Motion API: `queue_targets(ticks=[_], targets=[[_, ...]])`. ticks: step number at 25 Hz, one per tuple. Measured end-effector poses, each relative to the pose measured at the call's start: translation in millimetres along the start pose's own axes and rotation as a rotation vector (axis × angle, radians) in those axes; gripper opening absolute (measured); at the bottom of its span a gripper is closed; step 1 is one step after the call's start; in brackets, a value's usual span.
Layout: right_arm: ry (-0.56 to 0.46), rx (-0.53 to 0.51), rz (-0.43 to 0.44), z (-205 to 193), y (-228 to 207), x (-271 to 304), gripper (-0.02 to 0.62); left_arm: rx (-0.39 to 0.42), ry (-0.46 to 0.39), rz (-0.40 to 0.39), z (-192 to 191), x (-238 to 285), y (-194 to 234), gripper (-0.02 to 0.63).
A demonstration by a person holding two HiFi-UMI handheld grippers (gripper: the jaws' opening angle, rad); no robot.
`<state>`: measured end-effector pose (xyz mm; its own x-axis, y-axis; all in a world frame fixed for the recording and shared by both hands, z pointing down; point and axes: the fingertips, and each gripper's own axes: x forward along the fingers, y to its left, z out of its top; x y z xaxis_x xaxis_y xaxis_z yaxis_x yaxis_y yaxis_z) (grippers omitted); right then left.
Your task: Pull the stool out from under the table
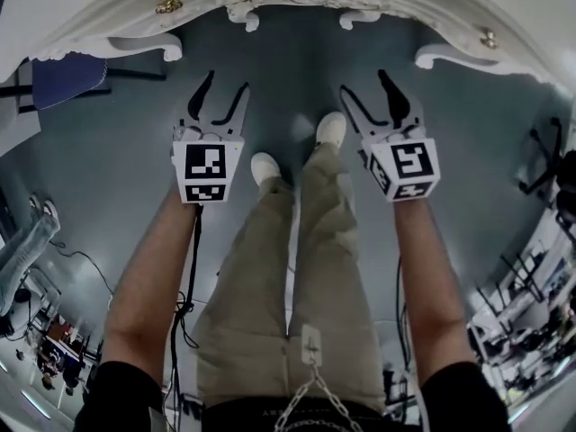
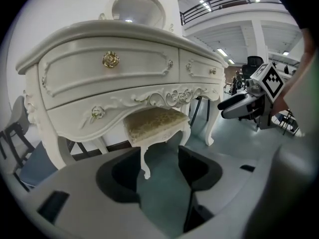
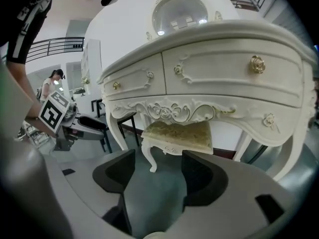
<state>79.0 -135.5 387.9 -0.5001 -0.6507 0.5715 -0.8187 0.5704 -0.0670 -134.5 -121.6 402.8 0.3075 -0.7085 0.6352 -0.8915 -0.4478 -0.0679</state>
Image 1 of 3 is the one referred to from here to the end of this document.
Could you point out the person's left forearm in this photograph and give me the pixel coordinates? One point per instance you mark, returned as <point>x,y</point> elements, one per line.
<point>148,286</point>

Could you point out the person's black shirt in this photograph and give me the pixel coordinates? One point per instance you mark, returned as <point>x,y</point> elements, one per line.
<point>121,398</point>

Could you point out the black office chair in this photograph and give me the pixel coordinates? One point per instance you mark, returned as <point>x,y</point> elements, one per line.
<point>551,164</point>

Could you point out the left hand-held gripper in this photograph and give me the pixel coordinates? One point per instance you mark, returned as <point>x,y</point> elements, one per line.
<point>204,164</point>

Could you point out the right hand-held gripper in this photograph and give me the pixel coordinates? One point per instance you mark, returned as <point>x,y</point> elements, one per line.
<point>407,164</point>

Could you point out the white hanging tag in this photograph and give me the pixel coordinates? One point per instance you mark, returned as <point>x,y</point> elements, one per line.
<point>311,344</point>

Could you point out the white carved dresser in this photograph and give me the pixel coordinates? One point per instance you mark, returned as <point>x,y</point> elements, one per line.
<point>112,7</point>

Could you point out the blue chair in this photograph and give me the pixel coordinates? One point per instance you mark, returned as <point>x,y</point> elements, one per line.
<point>67,79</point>

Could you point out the person's white right shoe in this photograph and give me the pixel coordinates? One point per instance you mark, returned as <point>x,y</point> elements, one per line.
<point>332,126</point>

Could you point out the white work desk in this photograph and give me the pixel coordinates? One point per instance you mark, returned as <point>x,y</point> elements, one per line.
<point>526,313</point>

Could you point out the person's khaki trousers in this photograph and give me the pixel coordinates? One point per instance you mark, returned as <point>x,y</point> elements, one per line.
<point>252,308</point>

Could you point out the person's white left shoe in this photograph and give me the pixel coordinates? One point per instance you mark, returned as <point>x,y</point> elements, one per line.
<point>265,167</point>

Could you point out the person's white shoe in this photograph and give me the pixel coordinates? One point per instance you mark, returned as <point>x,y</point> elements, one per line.
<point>265,167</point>
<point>332,126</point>

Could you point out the gold drawer knob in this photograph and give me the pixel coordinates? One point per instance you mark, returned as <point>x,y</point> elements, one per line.
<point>488,38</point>
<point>165,2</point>

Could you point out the person's right forearm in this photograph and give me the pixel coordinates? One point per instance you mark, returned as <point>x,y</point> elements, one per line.
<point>432,286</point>

